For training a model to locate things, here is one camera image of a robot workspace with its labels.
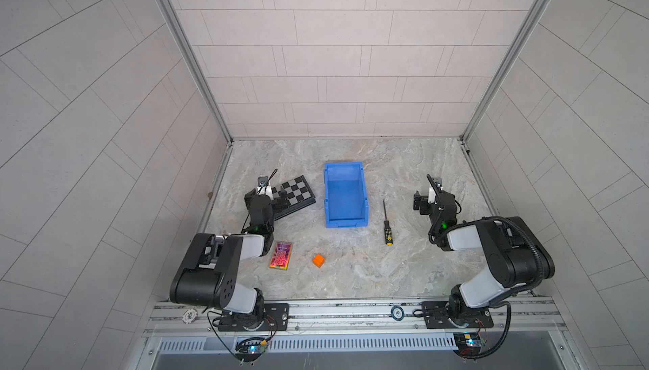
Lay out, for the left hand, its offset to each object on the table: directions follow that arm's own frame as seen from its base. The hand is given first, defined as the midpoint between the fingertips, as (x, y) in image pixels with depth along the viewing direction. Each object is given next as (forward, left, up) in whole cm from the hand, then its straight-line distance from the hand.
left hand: (272, 184), depth 91 cm
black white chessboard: (-1, -10, -4) cm, 10 cm away
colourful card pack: (-24, -6, -6) cm, 25 cm away
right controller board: (-47, -60, -7) cm, 76 cm away
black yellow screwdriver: (-15, -42, -6) cm, 45 cm away
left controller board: (-48, -2, -6) cm, 48 cm away
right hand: (+1, -59, -3) cm, 59 cm away
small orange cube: (-25, -18, -6) cm, 31 cm away
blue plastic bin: (-3, -27, -5) cm, 28 cm away
